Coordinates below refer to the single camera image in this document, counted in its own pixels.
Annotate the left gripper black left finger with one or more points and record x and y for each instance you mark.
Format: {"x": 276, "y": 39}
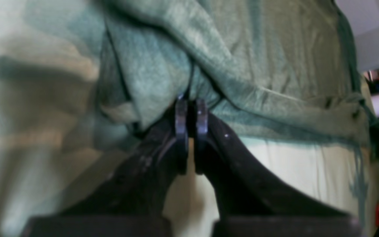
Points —
{"x": 130, "y": 202}

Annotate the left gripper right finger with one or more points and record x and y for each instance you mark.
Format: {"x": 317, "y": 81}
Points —
{"x": 252, "y": 201}

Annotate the green T-shirt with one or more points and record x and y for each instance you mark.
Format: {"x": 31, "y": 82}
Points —
{"x": 242, "y": 65}

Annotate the light green table cloth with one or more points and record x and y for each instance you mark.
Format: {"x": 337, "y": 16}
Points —
{"x": 308, "y": 177}

